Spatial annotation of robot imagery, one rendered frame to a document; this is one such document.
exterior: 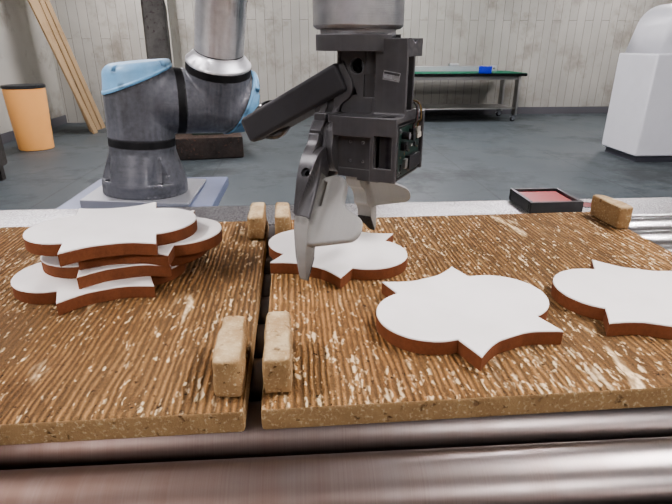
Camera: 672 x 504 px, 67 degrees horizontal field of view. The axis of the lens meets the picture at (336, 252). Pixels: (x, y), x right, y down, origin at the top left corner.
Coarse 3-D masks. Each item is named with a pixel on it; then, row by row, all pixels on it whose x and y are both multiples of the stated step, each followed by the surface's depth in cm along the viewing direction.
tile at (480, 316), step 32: (384, 288) 43; (416, 288) 42; (448, 288) 42; (480, 288) 42; (512, 288) 42; (384, 320) 37; (416, 320) 37; (448, 320) 37; (480, 320) 37; (512, 320) 37; (544, 320) 37; (416, 352) 35; (448, 352) 35; (480, 352) 33
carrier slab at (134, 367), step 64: (0, 256) 51; (256, 256) 51; (0, 320) 39; (64, 320) 39; (128, 320) 39; (192, 320) 39; (256, 320) 40; (0, 384) 32; (64, 384) 32; (128, 384) 32; (192, 384) 32
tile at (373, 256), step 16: (272, 240) 52; (288, 240) 52; (368, 240) 52; (384, 240) 52; (272, 256) 50; (288, 256) 48; (320, 256) 48; (336, 256) 48; (352, 256) 48; (368, 256) 48; (384, 256) 48; (400, 256) 48; (272, 272) 47; (288, 272) 47; (320, 272) 46; (336, 272) 45; (352, 272) 46; (368, 272) 46; (384, 272) 46; (400, 272) 47
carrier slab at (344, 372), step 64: (448, 256) 51; (512, 256) 51; (576, 256) 51; (640, 256) 51; (320, 320) 39; (576, 320) 39; (320, 384) 32; (384, 384) 32; (448, 384) 32; (512, 384) 32; (576, 384) 32; (640, 384) 32
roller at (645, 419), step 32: (256, 416) 32; (512, 416) 32; (544, 416) 32; (576, 416) 32; (608, 416) 32; (640, 416) 33; (0, 448) 30; (32, 448) 30; (64, 448) 30; (96, 448) 30; (128, 448) 30; (160, 448) 31; (192, 448) 31; (224, 448) 31; (256, 448) 31; (288, 448) 31; (320, 448) 31; (352, 448) 31; (384, 448) 31; (416, 448) 32
